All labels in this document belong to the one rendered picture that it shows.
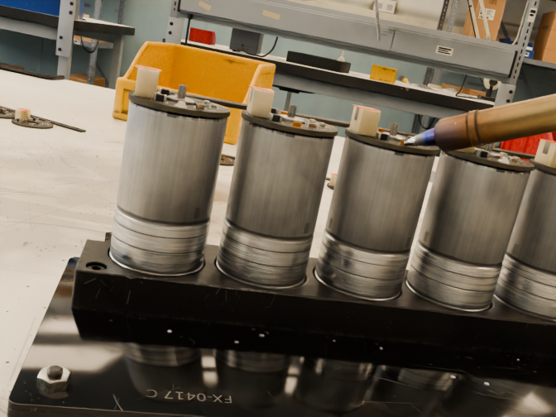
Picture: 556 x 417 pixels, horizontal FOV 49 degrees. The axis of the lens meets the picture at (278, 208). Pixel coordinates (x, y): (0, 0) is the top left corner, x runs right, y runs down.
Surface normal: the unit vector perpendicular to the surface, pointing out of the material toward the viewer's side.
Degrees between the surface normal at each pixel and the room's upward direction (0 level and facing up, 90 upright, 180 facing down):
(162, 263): 90
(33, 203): 0
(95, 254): 0
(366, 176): 90
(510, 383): 0
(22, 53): 90
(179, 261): 90
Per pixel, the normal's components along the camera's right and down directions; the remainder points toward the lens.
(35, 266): 0.19, -0.95
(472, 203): -0.31, 0.19
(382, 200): -0.05, 0.25
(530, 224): -0.83, -0.02
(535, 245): -0.67, 0.07
